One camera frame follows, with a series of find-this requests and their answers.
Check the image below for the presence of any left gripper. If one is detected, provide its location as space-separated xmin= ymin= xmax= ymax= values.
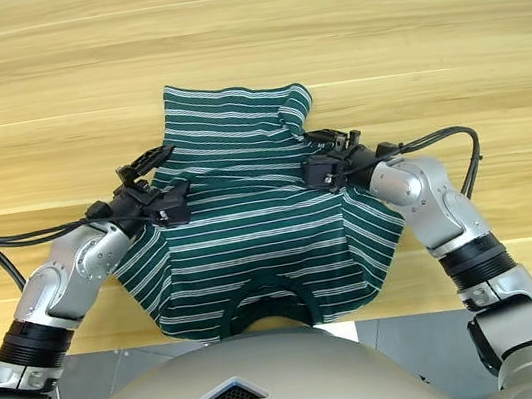
xmin=78 ymin=142 xmax=189 ymax=239

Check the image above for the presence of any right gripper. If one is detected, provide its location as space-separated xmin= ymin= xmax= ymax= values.
xmin=305 ymin=119 xmax=387 ymax=191

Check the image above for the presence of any green white striped T-shirt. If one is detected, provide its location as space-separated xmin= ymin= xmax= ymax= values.
xmin=84 ymin=51 xmax=420 ymax=358

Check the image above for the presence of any robot body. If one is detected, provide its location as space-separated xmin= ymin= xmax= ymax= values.
xmin=0 ymin=298 xmax=481 ymax=399

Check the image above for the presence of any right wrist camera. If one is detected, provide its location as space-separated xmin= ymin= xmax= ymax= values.
xmin=300 ymin=149 xmax=353 ymax=198

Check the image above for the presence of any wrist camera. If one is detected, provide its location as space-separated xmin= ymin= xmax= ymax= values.
xmin=143 ymin=179 xmax=198 ymax=232
xmin=300 ymin=149 xmax=353 ymax=198

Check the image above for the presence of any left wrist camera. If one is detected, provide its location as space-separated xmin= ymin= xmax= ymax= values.
xmin=143 ymin=179 xmax=198 ymax=232

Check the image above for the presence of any black cable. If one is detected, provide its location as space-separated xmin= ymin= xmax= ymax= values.
xmin=373 ymin=121 xmax=491 ymax=213
xmin=0 ymin=208 xmax=110 ymax=296

